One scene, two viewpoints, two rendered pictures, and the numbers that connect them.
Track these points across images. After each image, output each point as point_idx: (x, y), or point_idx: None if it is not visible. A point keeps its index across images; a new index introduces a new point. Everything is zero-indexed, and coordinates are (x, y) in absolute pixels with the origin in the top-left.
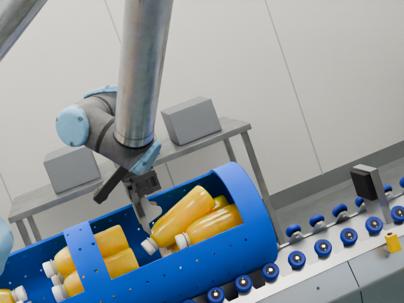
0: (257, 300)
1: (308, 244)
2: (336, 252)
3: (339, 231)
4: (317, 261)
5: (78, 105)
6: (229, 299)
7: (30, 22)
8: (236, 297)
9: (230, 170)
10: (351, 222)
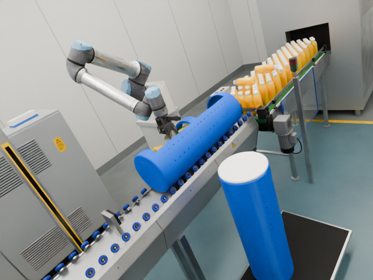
0: None
1: (150, 210)
2: (135, 208)
3: (138, 221)
4: (141, 201)
5: (147, 88)
6: None
7: (106, 68)
8: None
9: (140, 152)
10: (134, 230)
